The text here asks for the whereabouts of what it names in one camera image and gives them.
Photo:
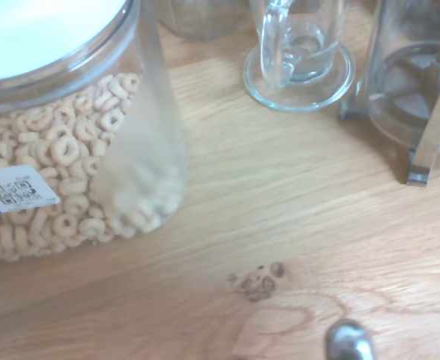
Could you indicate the clear cereal jar with label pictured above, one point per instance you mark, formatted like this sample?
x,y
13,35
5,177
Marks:
x,y
66,150

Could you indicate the clear glass mug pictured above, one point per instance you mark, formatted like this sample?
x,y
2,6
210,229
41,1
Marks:
x,y
302,41

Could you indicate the clear glass jar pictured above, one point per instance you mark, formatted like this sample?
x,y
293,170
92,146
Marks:
x,y
204,18

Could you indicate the white jar lid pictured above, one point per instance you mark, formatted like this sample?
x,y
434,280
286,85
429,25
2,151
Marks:
x,y
36,33

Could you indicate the glass french press metal frame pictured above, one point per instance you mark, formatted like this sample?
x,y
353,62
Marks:
x,y
403,86

